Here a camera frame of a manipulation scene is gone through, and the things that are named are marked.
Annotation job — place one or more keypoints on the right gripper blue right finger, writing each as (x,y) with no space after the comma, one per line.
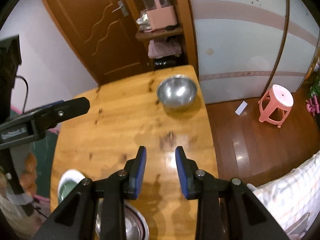
(225,208)

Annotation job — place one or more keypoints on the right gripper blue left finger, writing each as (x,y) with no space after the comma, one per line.
(75,216)

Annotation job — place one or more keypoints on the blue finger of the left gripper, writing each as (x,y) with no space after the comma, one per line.
(45,119)
(44,107)

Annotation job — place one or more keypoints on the green plate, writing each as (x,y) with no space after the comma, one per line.
(65,189)

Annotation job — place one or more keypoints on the large white plate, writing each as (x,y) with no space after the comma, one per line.
(73,175)

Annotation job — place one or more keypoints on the large steel bowl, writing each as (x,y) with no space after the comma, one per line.
(120,226)

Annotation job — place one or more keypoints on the small steel bowl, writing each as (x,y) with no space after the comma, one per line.
(177,92)

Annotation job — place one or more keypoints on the white checkered bedding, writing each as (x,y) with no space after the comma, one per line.
(293,200)

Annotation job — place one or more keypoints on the brown wooden door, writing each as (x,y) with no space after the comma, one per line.
(104,42)

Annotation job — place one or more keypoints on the white paper slip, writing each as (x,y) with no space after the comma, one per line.
(241,108)

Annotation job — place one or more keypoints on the wooden table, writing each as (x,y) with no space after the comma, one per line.
(123,116)

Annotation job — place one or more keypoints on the pink plastic stool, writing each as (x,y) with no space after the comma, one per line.
(276,98)

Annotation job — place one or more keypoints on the folded pink cloth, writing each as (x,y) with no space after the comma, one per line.
(162,48)

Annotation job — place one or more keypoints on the pink toy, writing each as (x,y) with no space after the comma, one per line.
(312,106)

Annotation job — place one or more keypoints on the pink basket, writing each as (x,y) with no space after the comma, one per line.
(161,13)

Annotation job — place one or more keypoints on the wooden corner shelf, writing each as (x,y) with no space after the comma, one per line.
(166,29)

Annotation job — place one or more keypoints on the green chalkboard pink frame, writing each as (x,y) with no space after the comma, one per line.
(42,159)

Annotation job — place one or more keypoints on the silver door handle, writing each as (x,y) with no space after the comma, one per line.
(121,7)

